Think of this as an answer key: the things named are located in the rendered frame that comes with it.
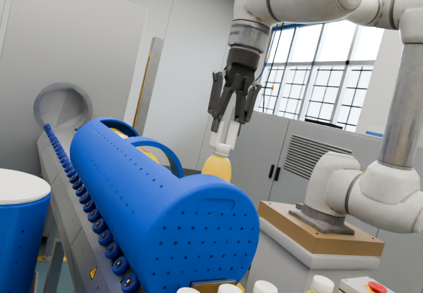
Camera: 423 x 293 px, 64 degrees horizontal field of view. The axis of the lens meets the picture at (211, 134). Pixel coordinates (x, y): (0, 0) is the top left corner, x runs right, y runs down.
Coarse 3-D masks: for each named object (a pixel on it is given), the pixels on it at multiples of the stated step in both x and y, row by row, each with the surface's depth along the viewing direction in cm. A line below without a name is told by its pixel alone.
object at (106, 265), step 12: (48, 144) 203; (60, 168) 159; (72, 192) 131; (84, 204) 118; (84, 216) 111; (84, 228) 105; (96, 240) 97; (96, 252) 92; (120, 252) 87; (108, 264) 85; (108, 276) 82; (120, 276) 80; (120, 288) 77
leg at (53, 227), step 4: (52, 212) 246; (52, 216) 244; (52, 220) 244; (52, 224) 244; (56, 224) 246; (52, 228) 245; (56, 228) 246; (48, 232) 246; (52, 232) 245; (48, 236) 245; (52, 236) 246; (48, 240) 245; (52, 240) 247; (48, 244) 246; (52, 244) 247; (48, 248) 246; (44, 252) 247; (48, 252) 247; (44, 256) 248; (48, 256) 250
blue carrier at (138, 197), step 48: (96, 144) 110; (144, 144) 102; (96, 192) 94; (144, 192) 72; (192, 192) 65; (240, 192) 71; (144, 240) 63; (192, 240) 67; (240, 240) 74; (144, 288) 65
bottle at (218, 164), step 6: (210, 156) 80; (216, 156) 79; (222, 156) 79; (210, 162) 79; (216, 162) 78; (222, 162) 78; (228, 162) 80; (204, 168) 79; (210, 168) 78; (216, 168) 78; (222, 168) 78; (228, 168) 79; (210, 174) 78; (216, 174) 78; (222, 174) 78; (228, 174) 79; (228, 180) 79
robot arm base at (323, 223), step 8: (296, 208) 136; (304, 208) 125; (296, 216) 126; (304, 216) 123; (312, 216) 121; (320, 216) 119; (328, 216) 119; (312, 224) 119; (320, 224) 117; (328, 224) 118; (336, 224) 119; (344, 224) 124; (320, 232) 115; (328, 232) 116; (336, 232) 119; (344, 232) 121; (352, 232) 122
